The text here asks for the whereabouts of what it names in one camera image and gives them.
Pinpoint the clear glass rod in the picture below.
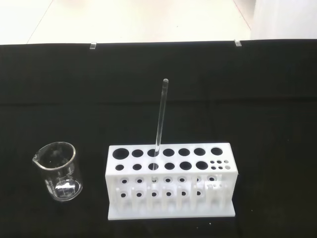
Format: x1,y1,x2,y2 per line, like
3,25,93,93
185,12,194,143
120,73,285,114
152,78,170,183

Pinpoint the white test tube rack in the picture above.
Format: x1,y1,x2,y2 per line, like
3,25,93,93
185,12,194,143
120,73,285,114
105,143,239,220

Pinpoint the black bench cloth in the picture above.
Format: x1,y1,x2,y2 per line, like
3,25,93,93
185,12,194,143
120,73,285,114
0,39,317,238

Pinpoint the small clear glass beaker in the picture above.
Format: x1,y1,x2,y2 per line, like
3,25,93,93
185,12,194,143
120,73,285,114
31,141,84,202

